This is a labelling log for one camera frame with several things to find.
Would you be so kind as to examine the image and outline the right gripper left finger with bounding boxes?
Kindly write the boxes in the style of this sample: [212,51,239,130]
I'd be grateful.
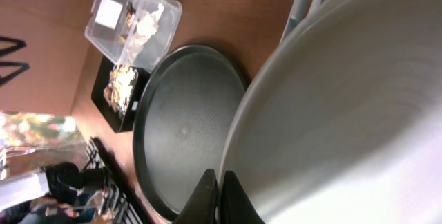
[173,169,218,224]

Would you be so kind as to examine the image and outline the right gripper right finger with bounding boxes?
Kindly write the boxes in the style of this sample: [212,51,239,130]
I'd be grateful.
[220,171,265,224]

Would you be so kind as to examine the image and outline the grey round plate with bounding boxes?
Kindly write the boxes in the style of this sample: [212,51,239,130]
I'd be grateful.
[219,0,441,223]

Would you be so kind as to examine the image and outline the food scraps and rice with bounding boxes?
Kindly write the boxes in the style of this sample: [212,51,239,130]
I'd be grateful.
[103,64,138,117]

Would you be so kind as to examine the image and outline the white napkin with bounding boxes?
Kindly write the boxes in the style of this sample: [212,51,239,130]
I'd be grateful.
[128,3,164,62]

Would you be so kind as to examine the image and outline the gold brown candy wrapper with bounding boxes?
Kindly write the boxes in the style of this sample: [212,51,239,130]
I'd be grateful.
[119,2,136,42]

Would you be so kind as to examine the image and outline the clear plastic waste bin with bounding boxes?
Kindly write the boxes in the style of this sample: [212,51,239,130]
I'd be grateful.
[85,0,182,72]

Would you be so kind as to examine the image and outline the round black serving tray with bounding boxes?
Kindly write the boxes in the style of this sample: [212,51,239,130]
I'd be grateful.
[133,44,247,221]

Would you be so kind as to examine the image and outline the black rectangular tray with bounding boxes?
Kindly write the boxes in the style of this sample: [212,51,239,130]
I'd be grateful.
[91,57,150,133]

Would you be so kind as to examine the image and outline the white label on bin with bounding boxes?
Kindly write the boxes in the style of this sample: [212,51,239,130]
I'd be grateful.
[95,0,123,30]

